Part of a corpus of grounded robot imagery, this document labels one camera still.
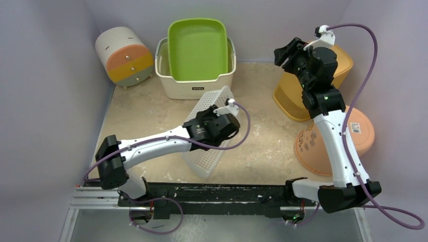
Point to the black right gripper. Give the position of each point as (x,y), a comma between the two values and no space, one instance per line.
(289,57)

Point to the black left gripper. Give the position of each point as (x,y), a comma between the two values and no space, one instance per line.
(202,115)

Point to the yellow slatted laundry basket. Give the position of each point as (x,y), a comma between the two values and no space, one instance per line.
(288,93)

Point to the peach plastic bucket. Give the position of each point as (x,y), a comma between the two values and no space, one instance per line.
(311,151)

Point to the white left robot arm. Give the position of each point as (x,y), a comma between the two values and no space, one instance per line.
(115,158)

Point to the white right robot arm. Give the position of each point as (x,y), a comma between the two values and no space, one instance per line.
(314,68)

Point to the cream plastic storage basket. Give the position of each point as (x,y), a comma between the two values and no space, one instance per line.
(190,89)

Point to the green solid tray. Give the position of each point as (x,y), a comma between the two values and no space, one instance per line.
(197,49)

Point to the round pastel drawer cabinet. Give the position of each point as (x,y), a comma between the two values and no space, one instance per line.
(125,58)

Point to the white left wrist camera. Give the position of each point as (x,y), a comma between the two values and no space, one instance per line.
(229,108)

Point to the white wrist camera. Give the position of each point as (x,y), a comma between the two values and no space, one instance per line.
(229,108)
(325,38)

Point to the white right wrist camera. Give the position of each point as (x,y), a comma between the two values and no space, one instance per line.
(325,38)

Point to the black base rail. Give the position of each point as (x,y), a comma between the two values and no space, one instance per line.
(165,199)

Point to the aluminium frame rails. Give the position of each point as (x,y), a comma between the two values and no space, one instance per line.
(93,217)

